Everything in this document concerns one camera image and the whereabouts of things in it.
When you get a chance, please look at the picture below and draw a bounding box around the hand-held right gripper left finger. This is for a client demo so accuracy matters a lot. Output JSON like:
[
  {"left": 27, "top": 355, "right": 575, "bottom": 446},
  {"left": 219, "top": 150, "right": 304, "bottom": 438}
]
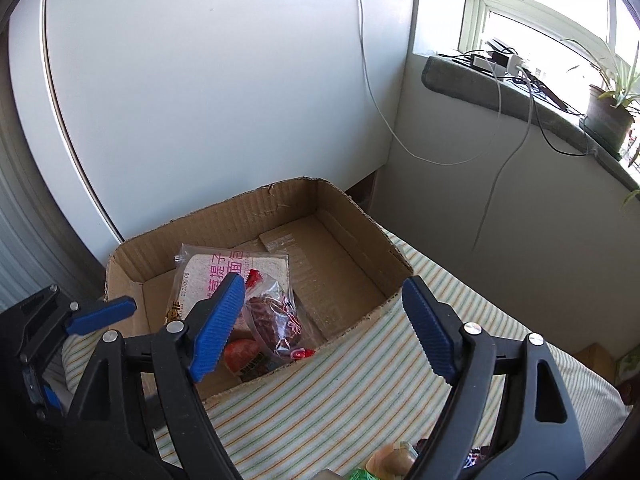
[{"left": 65, "top": 272, "right": 246, "bottom": 480}]

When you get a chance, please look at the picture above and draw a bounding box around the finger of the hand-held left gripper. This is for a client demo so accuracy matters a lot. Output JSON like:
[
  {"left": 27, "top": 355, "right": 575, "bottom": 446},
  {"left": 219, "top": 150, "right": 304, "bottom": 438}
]
[
  {"left": 20, "top": 355, "right": 66, "bottom": 416},
  {"left": 12, "top": 285, "right": 138, "bottom": 361}
]

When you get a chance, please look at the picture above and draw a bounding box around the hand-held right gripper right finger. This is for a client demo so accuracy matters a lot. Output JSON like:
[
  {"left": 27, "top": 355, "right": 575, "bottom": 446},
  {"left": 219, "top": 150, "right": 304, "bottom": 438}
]
[{"left": 402, "top": 276, "right": 586, "bottom": 480}]

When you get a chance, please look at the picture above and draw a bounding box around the brown cardboard box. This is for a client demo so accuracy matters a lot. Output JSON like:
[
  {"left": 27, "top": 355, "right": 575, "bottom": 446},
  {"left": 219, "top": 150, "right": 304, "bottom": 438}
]
[{"left": 104, "top": 176, "right": 413, "bottom": 402}]

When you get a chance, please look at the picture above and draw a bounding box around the red sausage packet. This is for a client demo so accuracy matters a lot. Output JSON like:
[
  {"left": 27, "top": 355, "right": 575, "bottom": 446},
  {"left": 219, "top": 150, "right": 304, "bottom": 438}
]
[{"left": 223, "top": 339, "right": 275, "bottom": 378}]

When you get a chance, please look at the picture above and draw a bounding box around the clear packet of brown snack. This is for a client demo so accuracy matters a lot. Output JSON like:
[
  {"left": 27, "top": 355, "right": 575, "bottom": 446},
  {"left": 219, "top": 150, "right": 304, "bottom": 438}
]
[{"left": 241, "top": 280, "right": 317, "bottom": 357}]

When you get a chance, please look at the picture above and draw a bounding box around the clear bread slice packet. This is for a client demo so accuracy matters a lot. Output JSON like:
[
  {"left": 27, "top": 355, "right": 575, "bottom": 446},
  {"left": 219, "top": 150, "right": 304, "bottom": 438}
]
[{"left": 165, "top": 243, "right": 292, "bottom": 342}]

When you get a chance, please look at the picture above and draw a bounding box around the striped bed sheet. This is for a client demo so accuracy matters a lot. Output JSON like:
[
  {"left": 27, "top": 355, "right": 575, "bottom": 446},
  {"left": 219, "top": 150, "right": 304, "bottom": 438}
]
[{"left": 62, "top": 232, "right": 633, "bottom": 480}]

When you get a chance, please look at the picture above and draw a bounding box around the white ribbed radiator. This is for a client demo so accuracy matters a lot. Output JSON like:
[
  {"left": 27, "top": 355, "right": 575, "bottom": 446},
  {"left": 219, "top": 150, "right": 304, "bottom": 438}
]
[{"left": 0, "top": 135, "right": 103, "bottom": 313}]

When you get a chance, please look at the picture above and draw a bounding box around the beige snack packet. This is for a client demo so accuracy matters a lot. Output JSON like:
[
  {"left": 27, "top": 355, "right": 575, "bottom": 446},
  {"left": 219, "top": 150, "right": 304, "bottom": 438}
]
[{"left": 366, "top": 443, "right": 419, "bottom": 478}]

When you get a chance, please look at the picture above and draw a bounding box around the small cardboard box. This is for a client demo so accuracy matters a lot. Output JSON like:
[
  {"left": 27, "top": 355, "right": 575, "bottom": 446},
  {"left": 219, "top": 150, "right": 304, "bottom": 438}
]
[{"left": 574, "top": 342, "right": 626, "bottom": 388}]

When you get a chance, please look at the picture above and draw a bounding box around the white cabinet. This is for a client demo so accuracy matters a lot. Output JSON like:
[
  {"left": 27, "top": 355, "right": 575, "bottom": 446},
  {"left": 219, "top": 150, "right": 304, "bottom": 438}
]
[{"left": 7, "top": 0, "right": 417, "bottom": 258}]

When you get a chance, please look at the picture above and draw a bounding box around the grey stone windowsill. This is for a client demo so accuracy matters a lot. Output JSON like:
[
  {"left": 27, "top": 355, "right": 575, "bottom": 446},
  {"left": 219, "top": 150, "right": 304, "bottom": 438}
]
[{"left": 421, "top": 54, "right": 640, "bottom": 188}]

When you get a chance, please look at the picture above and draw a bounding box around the power strip with chargers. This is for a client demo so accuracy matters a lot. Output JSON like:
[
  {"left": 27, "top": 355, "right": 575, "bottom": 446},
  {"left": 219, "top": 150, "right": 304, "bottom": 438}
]
[{"left": 471, "top": 51, "right": 525, "bottom": 80}]

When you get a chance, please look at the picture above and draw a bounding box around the potted green plant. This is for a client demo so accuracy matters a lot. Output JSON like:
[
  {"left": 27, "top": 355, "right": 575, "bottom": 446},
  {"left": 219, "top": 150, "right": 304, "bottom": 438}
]
[{"left": 564, "top": 37, "right": 640, "bottom": 161}]

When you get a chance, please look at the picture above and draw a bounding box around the white charger cable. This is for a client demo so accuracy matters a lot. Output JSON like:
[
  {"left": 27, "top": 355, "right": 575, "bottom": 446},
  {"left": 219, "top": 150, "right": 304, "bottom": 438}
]
[{"left": 471, "top": 65, "right": 535, "bottom": 252}]

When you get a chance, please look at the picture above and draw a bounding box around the black cable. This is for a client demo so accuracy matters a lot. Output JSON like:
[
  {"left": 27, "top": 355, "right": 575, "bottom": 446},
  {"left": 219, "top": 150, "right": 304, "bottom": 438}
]
[{"left": 520, "top": 72, "right": 598, "bottom": 157}]

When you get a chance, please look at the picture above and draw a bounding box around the thin white cable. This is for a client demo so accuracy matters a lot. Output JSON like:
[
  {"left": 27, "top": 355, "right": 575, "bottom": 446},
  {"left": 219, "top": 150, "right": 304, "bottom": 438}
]
[{"left": 351, "top": 0, "right": 532, "bottom": 164}]

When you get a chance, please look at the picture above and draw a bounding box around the white window frame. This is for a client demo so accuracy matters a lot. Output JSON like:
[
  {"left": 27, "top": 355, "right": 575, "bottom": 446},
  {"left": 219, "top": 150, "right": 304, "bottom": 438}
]
[{"left": 457, "top": 0, "right": 640, "bottom": 63}]

